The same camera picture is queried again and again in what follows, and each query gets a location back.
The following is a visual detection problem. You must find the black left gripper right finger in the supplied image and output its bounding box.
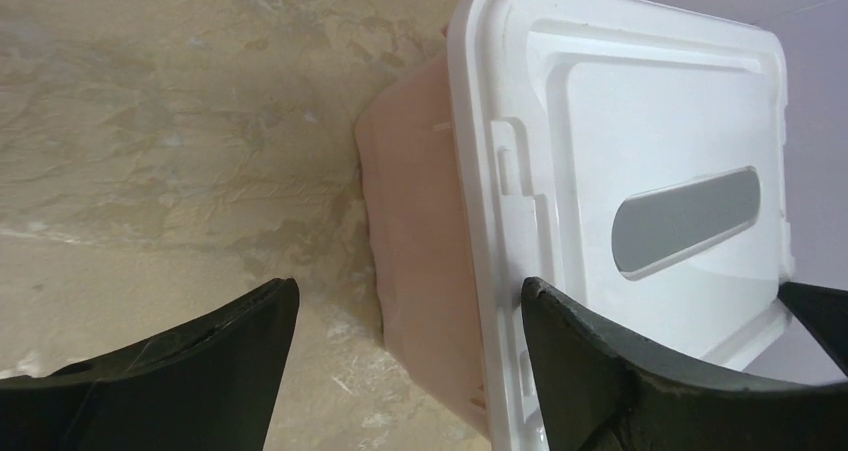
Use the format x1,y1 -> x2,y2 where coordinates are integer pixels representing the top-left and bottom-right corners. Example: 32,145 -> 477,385
520,277 -> 847,450

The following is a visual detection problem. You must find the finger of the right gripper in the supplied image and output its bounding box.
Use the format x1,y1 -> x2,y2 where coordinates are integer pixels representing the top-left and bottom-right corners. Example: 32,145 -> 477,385
778,282 -> 847,375

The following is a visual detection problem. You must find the pink plastic bin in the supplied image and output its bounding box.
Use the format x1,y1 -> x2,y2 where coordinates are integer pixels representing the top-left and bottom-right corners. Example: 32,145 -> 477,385
354,55 -> 489,435

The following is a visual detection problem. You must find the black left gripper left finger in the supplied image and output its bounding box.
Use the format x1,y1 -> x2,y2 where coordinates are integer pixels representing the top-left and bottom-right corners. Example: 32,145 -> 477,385
1,278 -> 300,450

